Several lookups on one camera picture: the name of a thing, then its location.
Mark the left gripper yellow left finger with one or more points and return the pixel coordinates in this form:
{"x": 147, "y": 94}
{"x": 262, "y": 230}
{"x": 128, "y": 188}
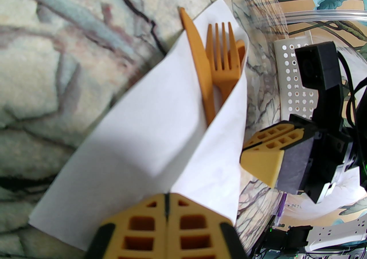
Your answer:
{"x": 137, "y": 237}

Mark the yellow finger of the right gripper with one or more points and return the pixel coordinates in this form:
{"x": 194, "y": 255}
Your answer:
{"x": 262, "y": 166}
{"x": 275, "y": 133}

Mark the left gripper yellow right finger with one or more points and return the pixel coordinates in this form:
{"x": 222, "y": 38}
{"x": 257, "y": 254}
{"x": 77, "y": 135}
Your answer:
{"x": 197, "y": 237}

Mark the orange plastic fork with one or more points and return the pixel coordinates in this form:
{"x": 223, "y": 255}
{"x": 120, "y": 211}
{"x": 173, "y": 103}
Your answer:
{"x": 225, "y": 71}

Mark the orange plastic spoon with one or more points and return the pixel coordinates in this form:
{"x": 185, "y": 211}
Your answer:
{"x": 241, "y": 51}

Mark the white paper napkin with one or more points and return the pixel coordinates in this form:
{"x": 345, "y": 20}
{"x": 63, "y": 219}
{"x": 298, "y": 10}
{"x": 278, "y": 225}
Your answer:
{"x": 137, "y": 137}

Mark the orange plastic knife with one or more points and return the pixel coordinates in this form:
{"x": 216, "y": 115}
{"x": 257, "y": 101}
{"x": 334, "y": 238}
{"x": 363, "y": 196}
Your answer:
{"x": 197, "y": 57}

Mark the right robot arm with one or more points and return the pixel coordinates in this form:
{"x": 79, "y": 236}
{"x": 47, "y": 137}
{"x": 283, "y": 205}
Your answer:
{"x": 338, "y": 235}

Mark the white perforated plastic basket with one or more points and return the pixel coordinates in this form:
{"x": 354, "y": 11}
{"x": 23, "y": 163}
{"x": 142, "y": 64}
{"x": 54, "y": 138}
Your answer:
{"x": 292, "y": 85}

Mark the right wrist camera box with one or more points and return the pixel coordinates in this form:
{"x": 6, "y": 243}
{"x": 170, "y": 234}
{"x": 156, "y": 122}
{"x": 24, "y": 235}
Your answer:
{"x": 318, "y": 62}

